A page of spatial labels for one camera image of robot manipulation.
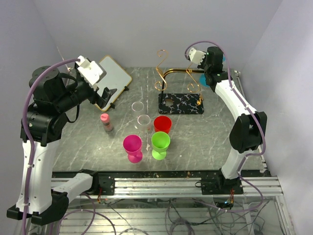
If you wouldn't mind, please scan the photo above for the red plastic wine glass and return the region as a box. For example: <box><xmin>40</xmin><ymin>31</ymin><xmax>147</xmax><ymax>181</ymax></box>
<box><xmin>154</xmin><ymin>116</ymin><xmax>172</xmax><ymax>134</ymax></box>

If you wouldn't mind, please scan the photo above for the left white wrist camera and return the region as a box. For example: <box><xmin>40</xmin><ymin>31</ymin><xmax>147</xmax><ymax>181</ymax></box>
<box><xmin>76</xmin><ymin>55</ymin><xmax>107</xmax><ymax>91</ymax></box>

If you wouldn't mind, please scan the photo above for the purple cable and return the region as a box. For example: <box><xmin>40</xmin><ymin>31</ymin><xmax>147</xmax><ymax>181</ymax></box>
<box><xmin>21</xmin><ymin>57</ymin><xmax>84</xmax><ymax>235</ymax></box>
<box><xmin>184</xmin><ymin>40</ymin><xmax>266</xmax><ymax>212</ymax></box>

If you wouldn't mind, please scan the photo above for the aluminium mounting rail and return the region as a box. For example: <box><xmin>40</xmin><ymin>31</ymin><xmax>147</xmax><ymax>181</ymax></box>
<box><xmin>48</xmin><ymin>177</ymin><xmax>284</xmax><ymax>199</ymax></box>

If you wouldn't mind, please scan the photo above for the green plastic wine glass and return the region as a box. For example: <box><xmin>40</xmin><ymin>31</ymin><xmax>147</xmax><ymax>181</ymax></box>
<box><xmin>151</xmin><ymin>132</ymin><xmax>170</xmax><ymax>160</ymax></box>

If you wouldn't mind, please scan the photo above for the blue plastic wine glass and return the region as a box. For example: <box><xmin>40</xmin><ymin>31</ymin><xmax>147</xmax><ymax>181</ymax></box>
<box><xmin>200</xmin><ymin>55</ymin><xmax>226</xmax><ymax>87</ymax></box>

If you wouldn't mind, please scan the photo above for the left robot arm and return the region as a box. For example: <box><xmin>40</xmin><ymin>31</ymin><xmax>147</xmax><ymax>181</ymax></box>
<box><xmin>6</xmin><ymin>56</ymin><xmax>106</xmax><ymax>226</ymax></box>

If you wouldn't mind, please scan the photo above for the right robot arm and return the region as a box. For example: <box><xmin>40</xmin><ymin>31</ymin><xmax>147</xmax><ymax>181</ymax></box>
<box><xmin>189</xmin><ymin>47</ymin><xmax>267</xmax><ymax>194</ymax></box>

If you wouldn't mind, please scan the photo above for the pink capped small bottle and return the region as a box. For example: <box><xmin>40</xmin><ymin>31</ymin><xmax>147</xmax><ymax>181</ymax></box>
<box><xmin>100</xmin><ymin>113</ymin><xmax>113</xmax><ymax>132</ymax></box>

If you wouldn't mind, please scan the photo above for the clear wine glass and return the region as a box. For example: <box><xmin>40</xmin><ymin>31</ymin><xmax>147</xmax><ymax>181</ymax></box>
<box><xmin>131</xmin><ymin>101</ymin><xmax>145</xmax><ymax>117</ymax></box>
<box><xmin>135</xmin><ymin>115</ymin><xmax>152</xmax><ymax>132</ymax></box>

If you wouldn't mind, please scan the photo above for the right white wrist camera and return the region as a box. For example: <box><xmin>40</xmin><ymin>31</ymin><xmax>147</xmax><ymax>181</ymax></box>
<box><xmin>185</xmin><ymin>47</ymin><xmax>206</xmax><ymax>65</ymax></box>

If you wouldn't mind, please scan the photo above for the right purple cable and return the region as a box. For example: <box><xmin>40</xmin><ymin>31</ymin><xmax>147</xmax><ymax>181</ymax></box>
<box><xmin>184</xmin><ymin>40</ymin><xmax>266</xmax><ymax>212</ymax></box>

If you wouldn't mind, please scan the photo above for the gold wine glass rack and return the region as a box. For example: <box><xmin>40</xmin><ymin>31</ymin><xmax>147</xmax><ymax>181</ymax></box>
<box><xmin>155</xmin><ymin>49</ymin><xmax>204</xmax><ymax>115</ymax></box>

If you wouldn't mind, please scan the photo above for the magenta plastic wine glass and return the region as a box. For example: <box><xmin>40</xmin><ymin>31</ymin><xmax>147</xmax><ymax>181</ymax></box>
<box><xmin>123</xmin><ymin>135</ymin><xmax>143</xmax><ymax>164</ymax></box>

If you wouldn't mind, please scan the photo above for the gold framed whiteboard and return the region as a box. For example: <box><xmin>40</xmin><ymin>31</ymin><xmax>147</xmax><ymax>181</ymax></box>
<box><xmin>95</xmin><ymin>55</ymin><xmax>132</xmax><ymax>112</ymax></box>

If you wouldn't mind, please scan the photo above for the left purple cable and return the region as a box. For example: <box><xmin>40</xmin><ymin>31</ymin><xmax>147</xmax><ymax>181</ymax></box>
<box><xmin>21</xmin><ymin>57</ymin><xmax>84</xmax><ymax>235</ymax></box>

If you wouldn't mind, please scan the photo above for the rear clear wine glass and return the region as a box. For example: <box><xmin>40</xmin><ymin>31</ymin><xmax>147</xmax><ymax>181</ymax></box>
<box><xmin>131</xmin><ymin>101</ymin><xmax>145</xmax><ymax>117</ymax></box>

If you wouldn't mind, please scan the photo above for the front clear wine glass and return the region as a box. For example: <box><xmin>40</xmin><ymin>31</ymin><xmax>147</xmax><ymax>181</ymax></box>
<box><xmin>135</xmin><ymin>115</ymin><xmax>152</xmax><ymax>132</ymax></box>

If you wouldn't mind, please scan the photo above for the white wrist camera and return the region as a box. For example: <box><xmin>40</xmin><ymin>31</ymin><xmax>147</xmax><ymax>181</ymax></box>
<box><xmin>185</xmin><ymin>47</ymin><xmax>206</xmax><ymax>65</ymax></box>
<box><xmin>76</xmin><ymin>55</ymin><xmax>107</xmax><ymax>91</ymax></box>

